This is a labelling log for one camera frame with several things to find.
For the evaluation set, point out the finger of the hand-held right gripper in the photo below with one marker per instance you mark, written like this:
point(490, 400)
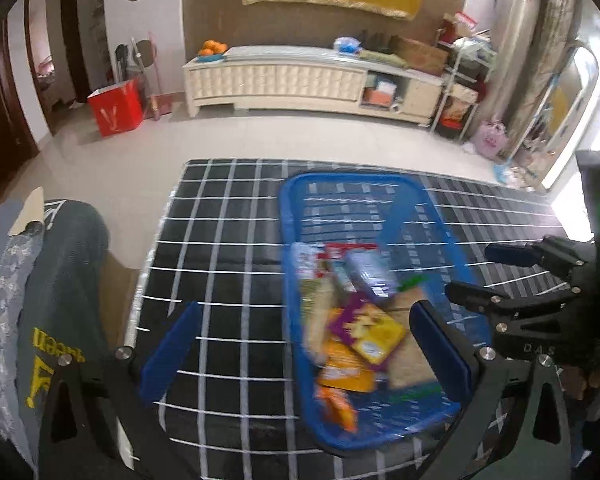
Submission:
point(480, 302)
point(510, 254)

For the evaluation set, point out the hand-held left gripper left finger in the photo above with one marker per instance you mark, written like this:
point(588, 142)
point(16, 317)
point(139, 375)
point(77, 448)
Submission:
point(170, 355)

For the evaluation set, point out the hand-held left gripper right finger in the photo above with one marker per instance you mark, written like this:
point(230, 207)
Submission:
point(437, 355)

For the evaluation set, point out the purple cracker snack packet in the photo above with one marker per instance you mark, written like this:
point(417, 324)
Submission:
point(365, 327)

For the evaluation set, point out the plain light blue snack packet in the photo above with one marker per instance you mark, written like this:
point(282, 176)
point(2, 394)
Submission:
point(370, 275)

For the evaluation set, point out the orange red snack packet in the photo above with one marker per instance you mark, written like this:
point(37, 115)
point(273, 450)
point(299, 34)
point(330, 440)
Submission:
point(337, 407)

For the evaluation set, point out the gold yellow snack packet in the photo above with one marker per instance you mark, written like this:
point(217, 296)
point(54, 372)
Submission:
point(320, 310)

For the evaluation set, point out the small red snack packet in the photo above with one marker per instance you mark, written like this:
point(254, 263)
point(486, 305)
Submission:
point(352, 250)

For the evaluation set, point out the white round logo snack packet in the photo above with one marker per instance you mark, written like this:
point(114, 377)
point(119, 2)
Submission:
point(304, 260)

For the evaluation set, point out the blue plastic basket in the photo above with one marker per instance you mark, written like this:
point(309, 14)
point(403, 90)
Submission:
point(350, 177)

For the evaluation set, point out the person's right hand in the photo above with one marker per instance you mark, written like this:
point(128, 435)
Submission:
point(587, 382)

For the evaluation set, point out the black checked tablecloth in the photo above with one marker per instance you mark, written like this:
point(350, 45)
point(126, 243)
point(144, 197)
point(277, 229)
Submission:
point(220, 270)

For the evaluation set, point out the pink bag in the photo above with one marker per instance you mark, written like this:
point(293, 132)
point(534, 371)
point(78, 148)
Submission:
point(490, 142)

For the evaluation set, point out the grey cloth yellow print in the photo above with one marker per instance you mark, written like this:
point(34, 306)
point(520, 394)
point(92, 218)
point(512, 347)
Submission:
point(65, 285)

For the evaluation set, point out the orange printed bag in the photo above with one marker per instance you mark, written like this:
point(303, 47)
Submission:
point(457, 110)

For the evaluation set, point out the standing mirror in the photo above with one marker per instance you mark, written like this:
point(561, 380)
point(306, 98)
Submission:
point(575, 105)

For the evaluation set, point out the blue floral cloth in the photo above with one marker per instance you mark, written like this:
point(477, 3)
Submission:
point(5, 310)

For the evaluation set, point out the white metal shelf rack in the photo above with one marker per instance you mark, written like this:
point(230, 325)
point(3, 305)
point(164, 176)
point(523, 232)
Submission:
point(445, 92)

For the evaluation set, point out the paper towel roll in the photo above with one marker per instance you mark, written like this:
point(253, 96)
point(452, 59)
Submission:
point(398, 107)

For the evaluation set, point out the orange box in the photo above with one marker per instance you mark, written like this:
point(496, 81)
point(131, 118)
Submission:
point(380, 97)

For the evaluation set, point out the cardboard box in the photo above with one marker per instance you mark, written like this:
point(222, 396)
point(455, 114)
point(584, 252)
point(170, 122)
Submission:
point(422, 55)

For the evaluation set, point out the standing air conditioner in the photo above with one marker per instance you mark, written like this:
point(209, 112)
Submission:
point(515, 35)

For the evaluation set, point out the patterned curtain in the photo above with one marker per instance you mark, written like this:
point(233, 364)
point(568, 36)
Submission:
point(555, 35)

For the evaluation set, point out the red white box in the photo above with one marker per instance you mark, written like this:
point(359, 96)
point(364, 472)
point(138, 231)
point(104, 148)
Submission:
point(457, 27)

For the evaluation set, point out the green folded cloth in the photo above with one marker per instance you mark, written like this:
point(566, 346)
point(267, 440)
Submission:
point(382, 58)

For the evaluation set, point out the red dustpan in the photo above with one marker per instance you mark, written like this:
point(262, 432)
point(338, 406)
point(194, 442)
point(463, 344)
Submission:
point(164, 105)

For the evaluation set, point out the red paper bag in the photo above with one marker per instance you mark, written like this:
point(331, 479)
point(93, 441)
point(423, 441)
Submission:
point(115, 110)

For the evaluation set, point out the blue tissue pack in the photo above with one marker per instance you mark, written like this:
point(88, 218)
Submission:
point(347, 46)

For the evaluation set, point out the dark wooden door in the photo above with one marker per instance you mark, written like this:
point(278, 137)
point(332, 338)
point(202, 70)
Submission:
point(5, 125)

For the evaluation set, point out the white TV cabinet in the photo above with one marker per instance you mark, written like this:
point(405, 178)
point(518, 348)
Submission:
point(280, 82)

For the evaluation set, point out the blue fruit plate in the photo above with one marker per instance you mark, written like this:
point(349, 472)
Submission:
point(210, 58)

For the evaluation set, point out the pile of oranges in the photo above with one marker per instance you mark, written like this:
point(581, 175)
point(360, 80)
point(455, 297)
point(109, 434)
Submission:
point(214, 47)

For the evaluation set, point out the dark wooden door frame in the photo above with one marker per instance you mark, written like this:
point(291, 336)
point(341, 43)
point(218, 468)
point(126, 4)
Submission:
point(77, 35)

